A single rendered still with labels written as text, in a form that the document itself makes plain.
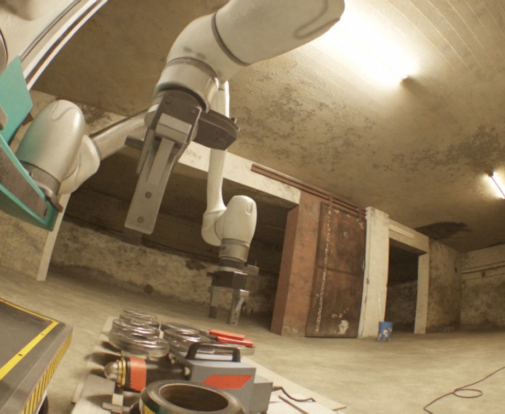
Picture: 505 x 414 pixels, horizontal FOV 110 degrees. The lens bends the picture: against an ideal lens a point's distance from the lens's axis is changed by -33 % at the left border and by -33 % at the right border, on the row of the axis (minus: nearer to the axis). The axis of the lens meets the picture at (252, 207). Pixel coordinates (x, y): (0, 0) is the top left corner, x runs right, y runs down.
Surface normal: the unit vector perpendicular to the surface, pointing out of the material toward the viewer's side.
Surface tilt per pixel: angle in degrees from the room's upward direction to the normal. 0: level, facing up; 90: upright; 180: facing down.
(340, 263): 90
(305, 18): 167
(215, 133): 180
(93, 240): 90
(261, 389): 90
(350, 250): 90
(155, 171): 120
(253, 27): 159
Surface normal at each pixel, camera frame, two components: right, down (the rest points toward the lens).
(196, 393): 0.07, -0.34
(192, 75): 0.43, -0.25
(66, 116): 0.78, -0.33
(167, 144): 0.34, 0.26
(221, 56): -0.07, 0.89
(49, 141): 0.78, -0.09
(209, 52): -0.18, 0.73
